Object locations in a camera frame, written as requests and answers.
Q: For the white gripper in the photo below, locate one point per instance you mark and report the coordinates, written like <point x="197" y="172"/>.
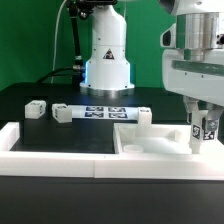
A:
<point x="196" y="80"/>

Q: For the white square tabletop part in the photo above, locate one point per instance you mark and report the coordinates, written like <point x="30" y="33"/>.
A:
<point x="152" y="139"/>

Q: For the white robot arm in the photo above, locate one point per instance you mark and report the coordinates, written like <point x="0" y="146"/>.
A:
<point x="175" y="43"/>

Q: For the white fiducial tag strip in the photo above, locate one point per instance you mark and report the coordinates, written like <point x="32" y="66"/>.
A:
<point x="104" y="112"/>

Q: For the white U-shaped obstacle fence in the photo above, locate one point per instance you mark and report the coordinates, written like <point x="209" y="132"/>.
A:
<point x="207" y="165"/>

